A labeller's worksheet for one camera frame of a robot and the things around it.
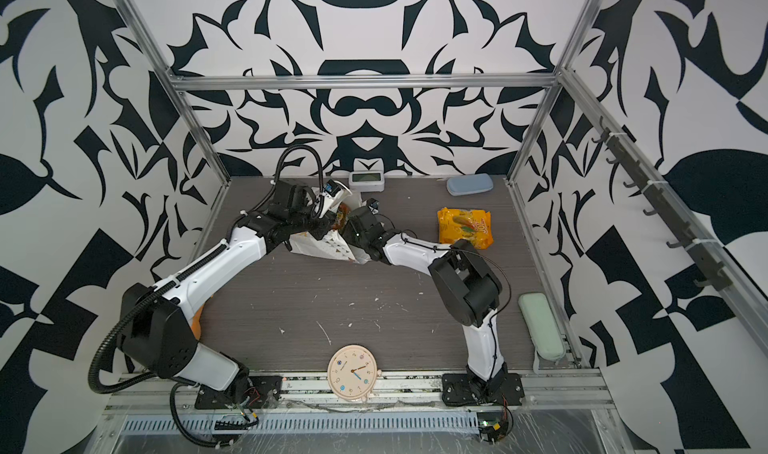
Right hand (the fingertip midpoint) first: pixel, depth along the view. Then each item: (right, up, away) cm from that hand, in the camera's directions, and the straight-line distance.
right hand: (344, 227), depth 93 cm
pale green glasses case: (+55, -26, -10) cm, 62 cm away
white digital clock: (+6, +16, +22) cm, 28 cm away
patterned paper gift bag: (-3, -4, -8) cm, 9 cm away
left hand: (-1, +6, -10) cm, 12 cm away
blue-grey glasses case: (+44, +15, +23) cm, 52 cm away
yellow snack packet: (+42, 0, +9) cm, 43 cm away
